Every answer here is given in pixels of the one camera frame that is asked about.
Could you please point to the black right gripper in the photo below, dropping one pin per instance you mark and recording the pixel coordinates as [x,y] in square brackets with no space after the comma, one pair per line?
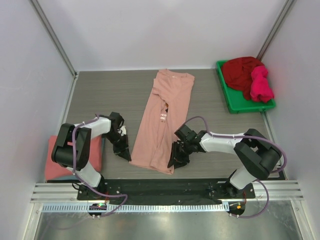
[180,149]

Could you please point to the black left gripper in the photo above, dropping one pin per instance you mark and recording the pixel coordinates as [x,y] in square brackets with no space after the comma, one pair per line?
[119,150]

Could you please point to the pink printed t shirt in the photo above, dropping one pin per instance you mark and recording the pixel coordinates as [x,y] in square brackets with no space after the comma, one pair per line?
[166,110]

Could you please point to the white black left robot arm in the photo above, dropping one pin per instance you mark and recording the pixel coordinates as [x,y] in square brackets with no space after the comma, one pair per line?
[72,148]

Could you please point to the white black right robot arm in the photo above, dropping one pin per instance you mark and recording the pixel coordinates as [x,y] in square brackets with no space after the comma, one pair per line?
[257,154]

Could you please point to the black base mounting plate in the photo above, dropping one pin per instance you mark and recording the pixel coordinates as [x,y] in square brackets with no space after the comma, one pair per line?
[143,191]

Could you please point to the folded salmon t shirt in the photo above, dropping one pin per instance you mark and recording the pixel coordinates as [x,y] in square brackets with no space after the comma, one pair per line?
[95,155]

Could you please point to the green plastic bin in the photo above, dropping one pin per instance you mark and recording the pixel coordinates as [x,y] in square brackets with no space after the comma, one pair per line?
[235,101]

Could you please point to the dark red t shirt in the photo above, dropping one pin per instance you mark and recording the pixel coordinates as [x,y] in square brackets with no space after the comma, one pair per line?
[237,74]

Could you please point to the magenta t shirt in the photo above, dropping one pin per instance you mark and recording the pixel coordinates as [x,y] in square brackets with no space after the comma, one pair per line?
[260,90]

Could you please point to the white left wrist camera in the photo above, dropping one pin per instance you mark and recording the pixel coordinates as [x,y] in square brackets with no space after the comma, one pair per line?
[122,130]

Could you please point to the white slotted cable duct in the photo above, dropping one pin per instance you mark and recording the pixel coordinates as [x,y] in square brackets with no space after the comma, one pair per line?
[105,208]

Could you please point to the aluminium front frame rail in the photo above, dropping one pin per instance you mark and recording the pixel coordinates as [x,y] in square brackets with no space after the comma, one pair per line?
[63,192]

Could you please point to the left aluminium corner post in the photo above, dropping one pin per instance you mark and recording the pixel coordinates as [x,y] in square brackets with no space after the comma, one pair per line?
[53,36]

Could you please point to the aluminium corner post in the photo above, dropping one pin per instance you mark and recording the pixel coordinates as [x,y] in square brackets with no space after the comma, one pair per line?
[280,19]
[53,36]

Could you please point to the right aluminium corner post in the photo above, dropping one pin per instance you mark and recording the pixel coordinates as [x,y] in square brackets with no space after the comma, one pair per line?
[280,19]

